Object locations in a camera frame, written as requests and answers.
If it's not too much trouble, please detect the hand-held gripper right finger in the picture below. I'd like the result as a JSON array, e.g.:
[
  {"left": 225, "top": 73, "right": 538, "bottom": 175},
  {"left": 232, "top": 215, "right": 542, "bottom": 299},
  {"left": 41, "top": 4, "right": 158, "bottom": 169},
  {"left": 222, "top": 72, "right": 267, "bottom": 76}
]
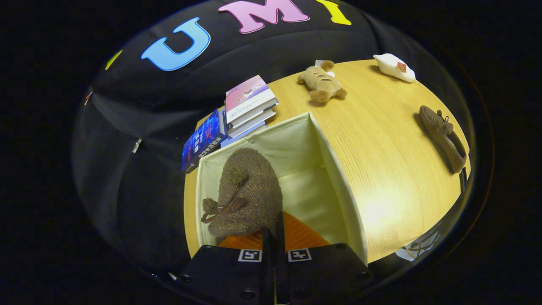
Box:
[{"left": 275, "top": 211, "right": 375, "bottom": 305}]

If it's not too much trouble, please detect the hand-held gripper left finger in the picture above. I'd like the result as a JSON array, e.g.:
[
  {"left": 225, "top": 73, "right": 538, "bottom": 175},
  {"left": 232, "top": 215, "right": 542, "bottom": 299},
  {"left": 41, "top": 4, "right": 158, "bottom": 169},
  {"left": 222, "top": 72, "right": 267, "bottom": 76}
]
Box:
[{"left": 177, "top": 227, "right": 276, "bottom": 305}]

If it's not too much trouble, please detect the brown fuzzy shoe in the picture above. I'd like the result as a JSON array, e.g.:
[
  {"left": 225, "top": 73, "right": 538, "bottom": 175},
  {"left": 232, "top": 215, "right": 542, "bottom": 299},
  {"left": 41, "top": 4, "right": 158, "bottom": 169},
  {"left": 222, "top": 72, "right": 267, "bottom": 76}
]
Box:
[
  {"left": 200, "top": 147, "right": 283, "bottom": 238},
  {"left": 419, "top": 105, "right": 467, "bottom": 174}
]

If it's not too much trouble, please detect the pale green storage box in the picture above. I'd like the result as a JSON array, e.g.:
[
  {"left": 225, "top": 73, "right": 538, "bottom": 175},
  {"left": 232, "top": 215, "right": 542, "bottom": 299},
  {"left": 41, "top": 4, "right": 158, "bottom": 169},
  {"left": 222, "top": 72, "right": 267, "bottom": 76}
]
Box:
[{"left": 196, "top": 111, "right": 369, "bottom": 265}]

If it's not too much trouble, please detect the light blue book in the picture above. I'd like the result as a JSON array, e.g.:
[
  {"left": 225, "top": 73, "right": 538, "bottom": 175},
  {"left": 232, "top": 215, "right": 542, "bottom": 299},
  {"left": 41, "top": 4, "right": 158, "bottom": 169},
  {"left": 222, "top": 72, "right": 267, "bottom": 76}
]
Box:
[{"left": 220, "top": 121, "right": 268, "bottom": 148}]

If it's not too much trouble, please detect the white book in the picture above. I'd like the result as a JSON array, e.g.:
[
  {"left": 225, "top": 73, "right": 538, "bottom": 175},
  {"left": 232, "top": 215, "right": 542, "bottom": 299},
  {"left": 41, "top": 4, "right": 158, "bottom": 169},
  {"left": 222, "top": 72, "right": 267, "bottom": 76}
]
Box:
[{"left": 229, "top": 108, "right": 277, "bottom": 133}]

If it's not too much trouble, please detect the black backdrop cloth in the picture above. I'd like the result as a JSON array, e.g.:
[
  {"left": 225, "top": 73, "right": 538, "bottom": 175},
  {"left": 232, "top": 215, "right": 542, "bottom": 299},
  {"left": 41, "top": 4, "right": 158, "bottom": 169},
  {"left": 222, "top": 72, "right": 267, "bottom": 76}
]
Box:
[{"left": 72, "top": 0, "right": 466, "bottom": 263}]

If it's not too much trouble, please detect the pink book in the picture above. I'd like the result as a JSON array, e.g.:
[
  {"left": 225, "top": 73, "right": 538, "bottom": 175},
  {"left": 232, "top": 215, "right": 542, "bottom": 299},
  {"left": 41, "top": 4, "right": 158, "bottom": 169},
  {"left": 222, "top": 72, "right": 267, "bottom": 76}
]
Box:
[{"left": 225, "top": 75, "right": 279, "bottom": 125}]

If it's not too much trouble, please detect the tan striped plush toy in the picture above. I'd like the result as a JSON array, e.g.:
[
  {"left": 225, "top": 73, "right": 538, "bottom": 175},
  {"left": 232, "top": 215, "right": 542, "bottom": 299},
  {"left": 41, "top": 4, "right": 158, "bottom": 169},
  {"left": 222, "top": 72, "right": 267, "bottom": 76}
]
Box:
[{"left": 297, "top": 60, "right": 348, "bottom": 103}]

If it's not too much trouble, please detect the white pouch with red label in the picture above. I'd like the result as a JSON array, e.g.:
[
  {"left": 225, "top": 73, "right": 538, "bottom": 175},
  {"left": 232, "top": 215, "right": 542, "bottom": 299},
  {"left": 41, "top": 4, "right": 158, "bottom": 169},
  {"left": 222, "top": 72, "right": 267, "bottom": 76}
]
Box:
[{"left": 373, "top": 53, "right": 416, "bottom": 83}]

